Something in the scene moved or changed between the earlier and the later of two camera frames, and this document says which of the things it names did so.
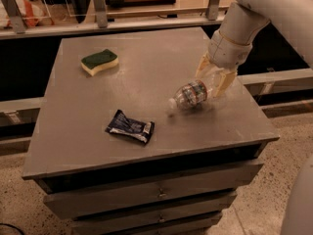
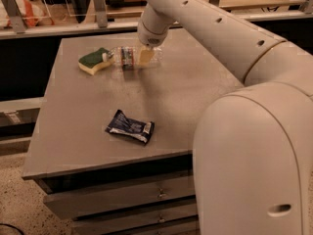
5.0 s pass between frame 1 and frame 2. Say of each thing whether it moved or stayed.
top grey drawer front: stayed
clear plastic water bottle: moved
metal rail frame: stayed
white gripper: moved
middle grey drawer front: stayed
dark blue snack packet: stayed
